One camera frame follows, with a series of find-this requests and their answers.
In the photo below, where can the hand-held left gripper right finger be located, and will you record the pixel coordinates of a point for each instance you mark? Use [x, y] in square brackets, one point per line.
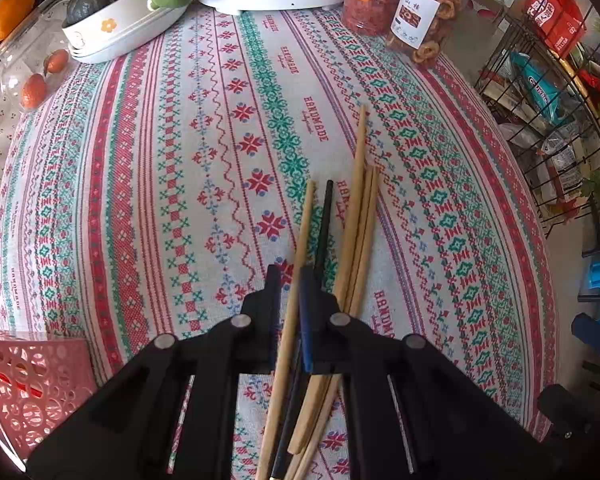
[307, 325]

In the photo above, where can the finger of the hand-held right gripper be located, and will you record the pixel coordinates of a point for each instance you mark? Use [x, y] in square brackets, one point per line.
[595, 340]

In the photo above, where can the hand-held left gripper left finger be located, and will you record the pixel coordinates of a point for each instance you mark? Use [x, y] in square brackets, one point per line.
[275, 320]

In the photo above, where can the light wooden chopstick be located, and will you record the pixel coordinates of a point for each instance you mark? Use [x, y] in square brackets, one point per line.
[300, 240]

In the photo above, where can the black chopstick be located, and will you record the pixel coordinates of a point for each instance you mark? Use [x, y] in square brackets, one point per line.
[325, 225]

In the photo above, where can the pile of wooden chopsticks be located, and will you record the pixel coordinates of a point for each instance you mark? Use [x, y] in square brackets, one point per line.
[360, 220]

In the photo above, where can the pink plastic basket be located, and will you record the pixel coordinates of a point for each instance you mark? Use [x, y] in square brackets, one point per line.
[30, 390]

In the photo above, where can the patterned striped tablecloth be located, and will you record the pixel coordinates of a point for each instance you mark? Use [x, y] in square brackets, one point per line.
[180, 160]

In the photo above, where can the blue snack package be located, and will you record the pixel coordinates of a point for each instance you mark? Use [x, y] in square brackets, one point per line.
[537, 85]

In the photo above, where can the white flower-print dish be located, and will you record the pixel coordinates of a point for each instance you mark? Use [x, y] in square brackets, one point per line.
[120, 35]

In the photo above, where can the red snack package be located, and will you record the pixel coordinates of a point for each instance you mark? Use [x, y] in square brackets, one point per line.
[555, 15]

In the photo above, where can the small tangerine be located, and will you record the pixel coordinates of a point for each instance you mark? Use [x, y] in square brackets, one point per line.
[56, 60]
[33, 91]

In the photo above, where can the glass dish with tomatoes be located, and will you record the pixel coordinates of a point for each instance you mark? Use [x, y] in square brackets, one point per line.
[15, 60]

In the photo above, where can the large orange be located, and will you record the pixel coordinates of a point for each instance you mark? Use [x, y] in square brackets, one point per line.
[10, 12]

